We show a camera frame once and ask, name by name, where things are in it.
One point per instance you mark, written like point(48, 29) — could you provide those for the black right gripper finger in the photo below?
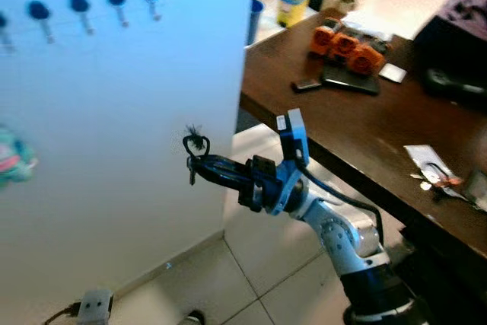
point(222, 163)
point(221, 180)

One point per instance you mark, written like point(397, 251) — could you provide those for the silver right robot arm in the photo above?
point(350, 241)

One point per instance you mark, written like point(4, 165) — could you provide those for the white hook board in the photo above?
point(114, 150)

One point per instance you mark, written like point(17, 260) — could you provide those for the brown wooden table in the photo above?
point(358, 135)

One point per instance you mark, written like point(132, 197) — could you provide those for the small black phone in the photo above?
point(307, 85)

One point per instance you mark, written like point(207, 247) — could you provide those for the black flat tray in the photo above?
point(350, 81)

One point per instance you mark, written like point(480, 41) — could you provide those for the blue bucket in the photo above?
point(253, 20)

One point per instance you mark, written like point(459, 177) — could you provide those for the orange gadget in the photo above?
point(326, 38)
point(367, 58)
point(346, 45)

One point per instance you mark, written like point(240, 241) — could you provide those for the white paper tag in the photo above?
point(422, 156)

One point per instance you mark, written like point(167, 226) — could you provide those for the yellow bottle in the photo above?
point(293, 5)

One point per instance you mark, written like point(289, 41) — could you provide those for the white card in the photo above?
point(393, 73)

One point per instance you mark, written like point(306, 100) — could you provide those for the metal key bunch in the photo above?
point(440, 182)

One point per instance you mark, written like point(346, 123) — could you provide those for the black square case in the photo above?
point(476, 188)

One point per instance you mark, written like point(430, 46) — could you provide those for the white paper sheet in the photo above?
point(380, 17)

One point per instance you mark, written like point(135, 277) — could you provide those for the black handheld device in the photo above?
point(453, 87)

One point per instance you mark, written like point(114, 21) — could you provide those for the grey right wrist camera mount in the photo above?
point(294, 146)

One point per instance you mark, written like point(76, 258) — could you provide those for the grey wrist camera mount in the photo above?
point(95, 306)
point(294, 146)

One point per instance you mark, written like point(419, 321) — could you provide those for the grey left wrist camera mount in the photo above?
point(95, 306)

